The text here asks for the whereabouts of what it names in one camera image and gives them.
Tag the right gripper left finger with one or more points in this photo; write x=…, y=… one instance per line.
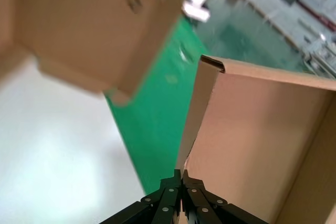
x=162, y=205

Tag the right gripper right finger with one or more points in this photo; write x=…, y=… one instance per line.
x=199, y=205

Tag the cardboard mailer box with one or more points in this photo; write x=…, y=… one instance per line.
x=262, y=129

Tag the cardboard box with circle mark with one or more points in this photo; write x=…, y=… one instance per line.
x=84, y=32

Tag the green table cloth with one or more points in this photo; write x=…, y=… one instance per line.
x=157, y=103

